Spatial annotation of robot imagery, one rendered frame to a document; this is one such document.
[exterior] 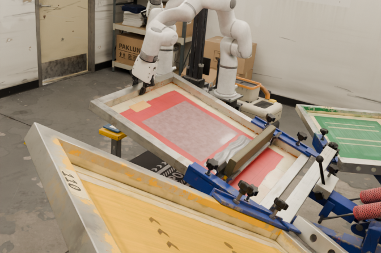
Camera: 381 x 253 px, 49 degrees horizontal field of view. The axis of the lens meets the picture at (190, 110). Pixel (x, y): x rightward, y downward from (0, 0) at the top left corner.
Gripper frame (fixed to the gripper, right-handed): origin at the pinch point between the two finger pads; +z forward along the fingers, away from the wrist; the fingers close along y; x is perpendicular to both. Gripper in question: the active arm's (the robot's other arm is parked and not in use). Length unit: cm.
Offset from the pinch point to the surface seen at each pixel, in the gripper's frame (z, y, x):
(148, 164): 26.5, -20.3, 7.3
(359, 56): 33, -47, -380
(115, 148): 45.1, 8.9, -10.0
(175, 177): 22.4, -35.3, 9.0
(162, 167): 24.9, -26.4, 5.3
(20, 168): 165, 123, -58
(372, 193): -13, -103, -4
